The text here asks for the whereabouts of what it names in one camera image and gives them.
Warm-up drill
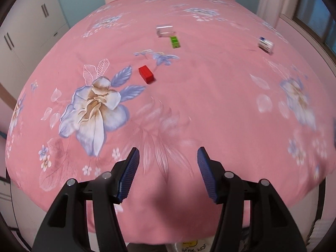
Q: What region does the pink floral blanket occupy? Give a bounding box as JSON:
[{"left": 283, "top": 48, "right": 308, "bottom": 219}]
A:
[{"left": 5, "top": 0, "right": 336, "bottom": 243}]

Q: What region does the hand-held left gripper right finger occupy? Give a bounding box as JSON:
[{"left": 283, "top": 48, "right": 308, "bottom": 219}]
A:
[{"left": 197, "top": 147, "right": 307, "bottom": 252}]

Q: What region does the pink white cabinet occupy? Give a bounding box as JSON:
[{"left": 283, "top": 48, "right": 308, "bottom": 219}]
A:
[{"left": 0, "top": 129, "right": 14, "bottom": 233}]

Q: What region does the pale pink curtain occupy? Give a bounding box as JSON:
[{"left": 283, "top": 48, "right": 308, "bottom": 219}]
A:
[{"left": 256, "top": 0, "right": 290, "bottom": 29}]

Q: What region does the red block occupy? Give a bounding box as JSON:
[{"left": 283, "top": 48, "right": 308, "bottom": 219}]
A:
[{"left": 139, "top": 66, "right": 155, "bottom": 85}]

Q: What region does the small white printed box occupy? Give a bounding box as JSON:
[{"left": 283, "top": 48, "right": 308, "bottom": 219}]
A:
[{"left": 257, "top": 36, "right": 274, "bottom": 56}]

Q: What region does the small green block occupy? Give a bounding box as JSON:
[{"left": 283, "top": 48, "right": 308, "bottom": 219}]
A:
[{"left": 169, "top": 35, "right": 182, "bottom": 49}]

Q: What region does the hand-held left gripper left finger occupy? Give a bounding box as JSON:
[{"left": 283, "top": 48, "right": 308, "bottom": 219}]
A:
[{"left": 32, "top": 147, "right": 140, "bottom": 252}]

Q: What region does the dark framed window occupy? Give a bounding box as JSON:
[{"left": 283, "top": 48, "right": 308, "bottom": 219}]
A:
[{"left": 293, "top": 0, "right": 336, "bottom": 56}]

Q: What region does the clear plastic box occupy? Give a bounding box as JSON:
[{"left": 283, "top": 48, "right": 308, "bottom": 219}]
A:
[{"left": 156, "top": 25, "right": 177, "bottom": 39}]

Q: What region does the cream wardrobe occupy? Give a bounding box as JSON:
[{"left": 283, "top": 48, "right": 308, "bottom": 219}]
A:
[{"left": 0, "top": 0, "right": 70, "bottom": 104}]

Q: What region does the paper bowl with plastic liner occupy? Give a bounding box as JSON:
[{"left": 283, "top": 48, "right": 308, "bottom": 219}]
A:
[{"left": 172, "top": 238, "right": 214, "bottom": 252}]

